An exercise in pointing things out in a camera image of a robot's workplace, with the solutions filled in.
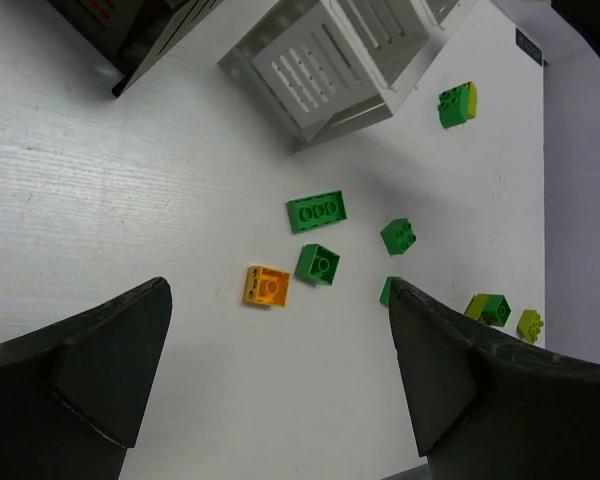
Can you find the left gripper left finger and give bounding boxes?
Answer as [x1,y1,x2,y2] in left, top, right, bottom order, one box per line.
[0,277,172,479]

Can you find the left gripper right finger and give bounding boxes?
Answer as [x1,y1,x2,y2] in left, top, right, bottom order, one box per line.
[389,279,600,479]

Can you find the orange small lego brick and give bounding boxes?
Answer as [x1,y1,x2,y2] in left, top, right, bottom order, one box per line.
[243,266,291,308]

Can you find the lime square lego brick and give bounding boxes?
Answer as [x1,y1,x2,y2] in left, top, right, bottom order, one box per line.
[516,309,544,344]

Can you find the lime and green lego stack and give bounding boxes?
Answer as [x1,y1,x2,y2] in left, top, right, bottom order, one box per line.
[465,293,511,327]

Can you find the green square lego lower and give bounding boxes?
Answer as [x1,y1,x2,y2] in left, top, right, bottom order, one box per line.
[379,276,400,307]

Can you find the green square lego upper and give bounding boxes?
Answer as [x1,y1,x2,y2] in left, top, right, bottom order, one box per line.
[380,218,417,256]

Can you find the green upturned square lego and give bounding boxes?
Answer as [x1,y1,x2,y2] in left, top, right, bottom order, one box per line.
[295,244,340,286]

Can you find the green long lego brick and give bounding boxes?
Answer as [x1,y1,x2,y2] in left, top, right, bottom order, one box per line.
[286,190,347,234]

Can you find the green lime lego far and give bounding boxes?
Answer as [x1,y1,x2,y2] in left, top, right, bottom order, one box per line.
[438,81,478,129]

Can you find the right blue corner label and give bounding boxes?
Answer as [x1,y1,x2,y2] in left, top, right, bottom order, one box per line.
[515,28,544,67]

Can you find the black slotted container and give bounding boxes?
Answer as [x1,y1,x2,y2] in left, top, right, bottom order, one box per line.
[50,0,222,97]

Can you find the white slotted container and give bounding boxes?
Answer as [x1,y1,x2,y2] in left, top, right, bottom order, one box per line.
[218,0,474,153]

